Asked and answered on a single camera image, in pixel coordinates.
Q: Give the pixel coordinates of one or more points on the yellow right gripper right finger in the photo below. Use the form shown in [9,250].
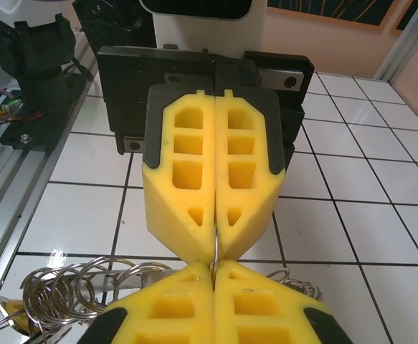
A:
[266,311]

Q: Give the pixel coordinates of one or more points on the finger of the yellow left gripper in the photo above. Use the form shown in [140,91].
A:
[262,193]
[158,200]

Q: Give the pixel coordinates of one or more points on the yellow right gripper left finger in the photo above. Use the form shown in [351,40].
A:
[165,311]

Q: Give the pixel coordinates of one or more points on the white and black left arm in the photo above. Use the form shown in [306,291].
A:
[33,53]

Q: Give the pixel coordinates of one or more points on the small green circuit board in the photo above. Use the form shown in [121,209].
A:
[11,104]

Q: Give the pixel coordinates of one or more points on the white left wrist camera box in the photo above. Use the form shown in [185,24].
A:
[201,36]

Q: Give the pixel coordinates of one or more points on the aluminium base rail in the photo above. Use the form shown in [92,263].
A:
[15,186]

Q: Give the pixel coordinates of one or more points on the aluminium frame post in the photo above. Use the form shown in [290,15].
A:
[406,36]

